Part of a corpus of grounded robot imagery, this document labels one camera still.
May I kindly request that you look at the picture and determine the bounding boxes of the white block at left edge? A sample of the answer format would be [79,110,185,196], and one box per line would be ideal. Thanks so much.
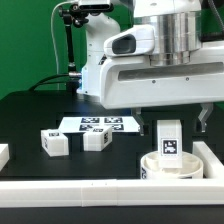
[0,144,9,171]

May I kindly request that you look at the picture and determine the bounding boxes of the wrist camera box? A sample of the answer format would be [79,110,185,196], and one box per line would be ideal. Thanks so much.
[104,25,155,57]

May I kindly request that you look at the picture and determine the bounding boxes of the black cables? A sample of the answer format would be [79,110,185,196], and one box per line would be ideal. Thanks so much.
[28,0,83,92]

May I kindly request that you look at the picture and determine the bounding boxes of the white L-shaped obstacle frame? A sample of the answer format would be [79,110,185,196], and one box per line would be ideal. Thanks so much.
[0,141,224,208]

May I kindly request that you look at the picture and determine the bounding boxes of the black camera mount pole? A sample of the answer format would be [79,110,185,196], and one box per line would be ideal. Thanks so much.
[59,4,88,89]

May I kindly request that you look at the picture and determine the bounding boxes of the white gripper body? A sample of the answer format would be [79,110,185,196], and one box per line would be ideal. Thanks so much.
[100,43,224,109]

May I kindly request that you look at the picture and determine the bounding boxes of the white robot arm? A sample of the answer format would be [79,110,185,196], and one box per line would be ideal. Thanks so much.
[78,0,224,133]

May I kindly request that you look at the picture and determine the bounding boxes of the white tag base sheet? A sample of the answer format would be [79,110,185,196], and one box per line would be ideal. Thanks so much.
[59,116,139,133]

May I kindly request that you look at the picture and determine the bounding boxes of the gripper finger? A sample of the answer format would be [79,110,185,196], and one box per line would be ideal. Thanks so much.
[131,108,144,136]
[196,102,213,133]

